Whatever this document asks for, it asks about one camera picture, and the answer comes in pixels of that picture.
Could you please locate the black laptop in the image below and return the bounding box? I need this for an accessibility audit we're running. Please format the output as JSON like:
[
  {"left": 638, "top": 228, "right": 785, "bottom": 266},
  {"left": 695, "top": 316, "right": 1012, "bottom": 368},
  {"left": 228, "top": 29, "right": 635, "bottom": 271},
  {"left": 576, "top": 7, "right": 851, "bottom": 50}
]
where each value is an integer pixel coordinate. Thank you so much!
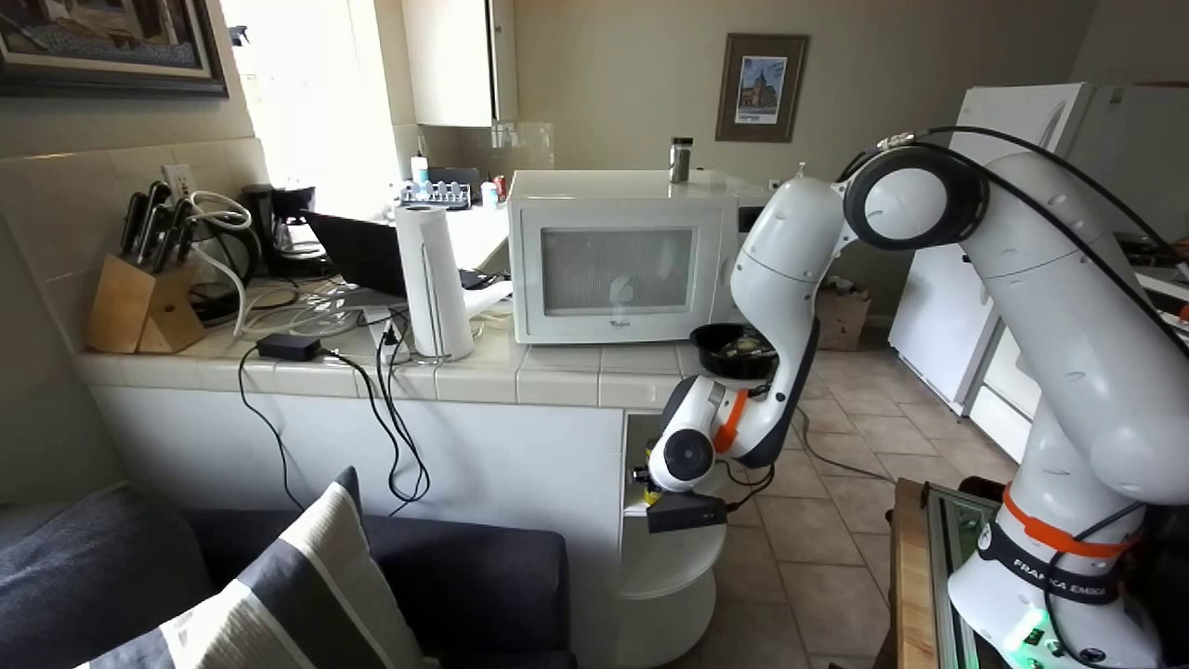
[{"left": 307, "top": 212, "right": 404, "bottom": 298}]

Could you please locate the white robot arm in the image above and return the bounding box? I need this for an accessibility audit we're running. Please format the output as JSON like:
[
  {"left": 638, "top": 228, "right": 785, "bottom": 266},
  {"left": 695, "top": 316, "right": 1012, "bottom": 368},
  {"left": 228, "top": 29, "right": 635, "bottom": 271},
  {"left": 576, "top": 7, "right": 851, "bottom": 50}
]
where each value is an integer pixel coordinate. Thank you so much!
[{"left": 646, "top": 132, "right": 1189, "bottom": 669}]

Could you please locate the small framed wall picture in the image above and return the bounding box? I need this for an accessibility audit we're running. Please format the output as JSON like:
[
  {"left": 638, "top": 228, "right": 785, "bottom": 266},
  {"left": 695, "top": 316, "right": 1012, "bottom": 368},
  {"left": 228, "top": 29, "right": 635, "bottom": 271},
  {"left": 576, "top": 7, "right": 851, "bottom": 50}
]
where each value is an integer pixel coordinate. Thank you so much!
[{"left": 713, "top": 34, "right": 809, "bottom": 141}]

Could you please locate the large dark framed picture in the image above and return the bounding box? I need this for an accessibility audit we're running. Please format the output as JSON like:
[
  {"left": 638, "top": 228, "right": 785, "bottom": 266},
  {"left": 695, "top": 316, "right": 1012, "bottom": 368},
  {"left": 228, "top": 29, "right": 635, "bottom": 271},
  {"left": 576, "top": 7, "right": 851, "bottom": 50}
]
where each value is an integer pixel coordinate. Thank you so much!
[{"left": 0, "top": 0, "right": 228, "bottom": 95}]

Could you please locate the black power cable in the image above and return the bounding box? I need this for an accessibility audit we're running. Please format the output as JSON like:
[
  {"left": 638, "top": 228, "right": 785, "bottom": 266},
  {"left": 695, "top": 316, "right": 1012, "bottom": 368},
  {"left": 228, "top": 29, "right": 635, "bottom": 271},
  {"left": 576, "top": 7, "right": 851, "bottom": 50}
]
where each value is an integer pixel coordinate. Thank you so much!
[{"left": 235, "top": 324, "right": 440, "bottom": 508}]

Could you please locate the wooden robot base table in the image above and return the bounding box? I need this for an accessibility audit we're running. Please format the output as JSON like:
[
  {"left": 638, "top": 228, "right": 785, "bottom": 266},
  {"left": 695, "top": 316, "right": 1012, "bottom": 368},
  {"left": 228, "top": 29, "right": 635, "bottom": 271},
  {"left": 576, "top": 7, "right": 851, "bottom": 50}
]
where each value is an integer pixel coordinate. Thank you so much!
[{"left": 878, "top": 480, "right": 997, "bottom": 669}]

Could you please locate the dark grey sofa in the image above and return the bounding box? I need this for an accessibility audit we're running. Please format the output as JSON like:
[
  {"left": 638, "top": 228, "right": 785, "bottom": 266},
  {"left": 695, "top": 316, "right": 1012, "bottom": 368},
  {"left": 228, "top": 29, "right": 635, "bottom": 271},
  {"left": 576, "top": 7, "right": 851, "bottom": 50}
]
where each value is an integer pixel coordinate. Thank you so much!
[{"left": 0, "top": 484, "right": 571, "bottom": 669}]

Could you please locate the white round corner shelf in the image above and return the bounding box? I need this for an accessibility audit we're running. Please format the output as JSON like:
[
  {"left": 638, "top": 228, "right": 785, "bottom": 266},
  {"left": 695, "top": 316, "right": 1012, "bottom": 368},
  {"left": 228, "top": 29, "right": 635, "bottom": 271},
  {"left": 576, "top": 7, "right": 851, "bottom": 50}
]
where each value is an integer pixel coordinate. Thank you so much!
[{"left": 614, "top": 480, "right": 727, "bottom": 669}]

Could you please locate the black power adapter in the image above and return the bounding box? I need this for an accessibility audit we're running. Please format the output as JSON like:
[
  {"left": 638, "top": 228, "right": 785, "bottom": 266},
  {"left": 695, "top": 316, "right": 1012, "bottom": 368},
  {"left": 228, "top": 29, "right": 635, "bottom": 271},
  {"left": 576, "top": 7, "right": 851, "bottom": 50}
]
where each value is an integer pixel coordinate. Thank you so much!
[{"left": 256, "top": 330, "right": 324, "bottom": 360}]

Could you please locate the white microwave oven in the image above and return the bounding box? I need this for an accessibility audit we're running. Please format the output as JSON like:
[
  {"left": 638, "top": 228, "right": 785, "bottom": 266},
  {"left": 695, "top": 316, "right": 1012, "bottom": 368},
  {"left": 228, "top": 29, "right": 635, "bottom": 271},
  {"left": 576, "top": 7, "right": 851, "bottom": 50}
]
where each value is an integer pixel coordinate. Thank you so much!
[{"left": 508, "top": 169, "right": 765, "bottom": 345}]

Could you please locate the black frying pan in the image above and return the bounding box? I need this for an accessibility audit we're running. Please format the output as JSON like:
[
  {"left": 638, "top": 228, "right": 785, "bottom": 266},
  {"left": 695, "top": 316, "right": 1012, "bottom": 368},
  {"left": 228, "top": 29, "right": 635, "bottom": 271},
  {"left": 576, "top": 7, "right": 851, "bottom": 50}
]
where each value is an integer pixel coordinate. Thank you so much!
[{"left": 692, "top": 324, "right": 775, "bottom": 380}]

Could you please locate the white paper towel roll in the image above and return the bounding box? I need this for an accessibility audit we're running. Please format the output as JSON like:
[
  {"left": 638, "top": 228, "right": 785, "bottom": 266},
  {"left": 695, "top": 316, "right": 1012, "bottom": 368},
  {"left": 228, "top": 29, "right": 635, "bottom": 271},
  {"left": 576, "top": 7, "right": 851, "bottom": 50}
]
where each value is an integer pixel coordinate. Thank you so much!
[{"left": 392, "top": 209, "right": 472, "bottom": 360}]

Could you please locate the white leaning panel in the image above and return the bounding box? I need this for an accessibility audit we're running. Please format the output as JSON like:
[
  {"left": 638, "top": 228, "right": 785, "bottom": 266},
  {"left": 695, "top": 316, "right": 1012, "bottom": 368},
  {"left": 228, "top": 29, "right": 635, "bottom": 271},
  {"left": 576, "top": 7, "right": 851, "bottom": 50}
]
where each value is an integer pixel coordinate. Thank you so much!
[{"left": 888, "top": 81, "right": 1086, "bottom": 411}]

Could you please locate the striped grey white pillow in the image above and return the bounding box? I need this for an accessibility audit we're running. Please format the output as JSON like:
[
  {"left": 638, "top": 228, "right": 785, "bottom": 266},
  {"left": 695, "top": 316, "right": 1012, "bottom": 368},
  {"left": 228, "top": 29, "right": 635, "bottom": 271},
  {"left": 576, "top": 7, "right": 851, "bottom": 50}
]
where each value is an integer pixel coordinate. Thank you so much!
[{"left": 77, "top": 468, "right": 427, "bottom": 669}]

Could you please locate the small silver metal can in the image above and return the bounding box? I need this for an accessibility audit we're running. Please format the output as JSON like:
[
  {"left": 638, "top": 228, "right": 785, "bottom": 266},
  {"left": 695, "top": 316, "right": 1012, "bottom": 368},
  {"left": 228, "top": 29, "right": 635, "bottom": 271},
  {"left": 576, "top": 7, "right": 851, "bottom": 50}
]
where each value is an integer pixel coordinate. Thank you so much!
[{"left": 666, "top": 137, "right": 695, "bottom": 187}]

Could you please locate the wooden knife block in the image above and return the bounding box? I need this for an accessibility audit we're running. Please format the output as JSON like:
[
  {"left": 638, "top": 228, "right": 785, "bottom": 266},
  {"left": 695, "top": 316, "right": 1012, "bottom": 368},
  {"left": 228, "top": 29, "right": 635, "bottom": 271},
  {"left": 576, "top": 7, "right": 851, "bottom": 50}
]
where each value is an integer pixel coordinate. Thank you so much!
[{"left": 84, "top": 256, "right": 205, "bottom": 355}]

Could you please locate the brown cardboard box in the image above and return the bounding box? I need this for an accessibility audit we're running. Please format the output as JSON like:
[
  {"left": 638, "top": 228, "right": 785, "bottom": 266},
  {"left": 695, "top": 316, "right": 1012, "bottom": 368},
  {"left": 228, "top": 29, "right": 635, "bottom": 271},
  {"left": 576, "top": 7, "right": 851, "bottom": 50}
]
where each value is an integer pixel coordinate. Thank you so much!
[{"left": 818, "top": 288, "right": 868, "bottom": 350}]

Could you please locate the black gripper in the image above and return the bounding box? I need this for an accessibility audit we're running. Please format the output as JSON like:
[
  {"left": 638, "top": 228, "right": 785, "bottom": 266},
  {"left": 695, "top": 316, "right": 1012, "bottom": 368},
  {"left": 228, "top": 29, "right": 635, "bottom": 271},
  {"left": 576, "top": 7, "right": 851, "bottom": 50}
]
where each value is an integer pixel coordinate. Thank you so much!
[{"left": 624, "top": 492, "right": 727, "bottom": 530}]

